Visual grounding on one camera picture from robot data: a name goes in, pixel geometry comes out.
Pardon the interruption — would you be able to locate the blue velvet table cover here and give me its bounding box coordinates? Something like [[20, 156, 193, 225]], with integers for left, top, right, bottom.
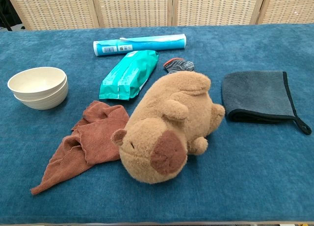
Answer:
[[0, 24, 314, 224]]

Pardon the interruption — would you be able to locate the grey towel with black trim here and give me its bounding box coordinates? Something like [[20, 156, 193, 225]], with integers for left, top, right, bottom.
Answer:
[[221, 71, 312, 135]]

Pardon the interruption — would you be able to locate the grey striped sock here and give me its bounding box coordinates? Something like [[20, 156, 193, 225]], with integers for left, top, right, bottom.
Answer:
[[163, 57, 197, 74]]

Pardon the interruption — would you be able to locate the teal wet wipes pack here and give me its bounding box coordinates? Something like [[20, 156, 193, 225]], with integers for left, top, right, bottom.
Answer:
[[99, 50, 159, 100]]

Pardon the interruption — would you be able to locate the brown capybara plush toy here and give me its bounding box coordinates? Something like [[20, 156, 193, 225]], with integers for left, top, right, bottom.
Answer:
[[111, 70, 226, 185]]

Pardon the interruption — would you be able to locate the cream plastic bowl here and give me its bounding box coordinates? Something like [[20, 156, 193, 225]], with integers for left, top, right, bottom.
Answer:
[[13, 75, 69, 111], [7, 67, 68, 101]]

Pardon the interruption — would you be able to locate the black tripod stand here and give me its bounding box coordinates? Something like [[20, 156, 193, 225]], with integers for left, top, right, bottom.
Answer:
[[0, 9, 12, 32]]

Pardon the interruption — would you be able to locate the blue plastic wrap roll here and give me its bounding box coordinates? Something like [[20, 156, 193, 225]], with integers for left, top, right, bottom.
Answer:
[[93, 34, 187, 57]]

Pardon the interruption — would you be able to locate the rust brown cloth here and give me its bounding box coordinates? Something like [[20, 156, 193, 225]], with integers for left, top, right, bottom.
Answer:
[[30, 100, 130, 196]]

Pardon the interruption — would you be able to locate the woven rattan screen panel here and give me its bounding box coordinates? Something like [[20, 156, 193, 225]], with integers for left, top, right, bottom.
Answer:
[[4, 0, 99, 31], [171, 0, 267, 26], [91, 0, 174, 28], [257, 0, 314, 25]]

